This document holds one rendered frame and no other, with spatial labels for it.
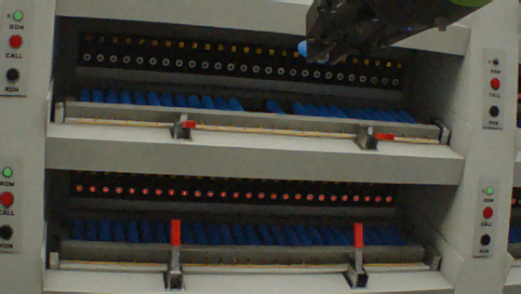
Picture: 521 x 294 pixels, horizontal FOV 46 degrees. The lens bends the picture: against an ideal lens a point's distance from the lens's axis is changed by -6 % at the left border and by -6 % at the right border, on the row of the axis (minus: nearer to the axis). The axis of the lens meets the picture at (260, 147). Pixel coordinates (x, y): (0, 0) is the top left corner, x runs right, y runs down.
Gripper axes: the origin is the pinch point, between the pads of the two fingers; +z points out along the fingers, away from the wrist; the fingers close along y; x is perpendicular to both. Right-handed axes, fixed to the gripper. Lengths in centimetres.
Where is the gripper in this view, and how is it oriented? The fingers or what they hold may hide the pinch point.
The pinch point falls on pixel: (331, 43)
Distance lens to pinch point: 70.8
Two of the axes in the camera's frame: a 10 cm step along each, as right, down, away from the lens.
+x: -0.1, 9.9, -1.4
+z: -2.6, 1.3, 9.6
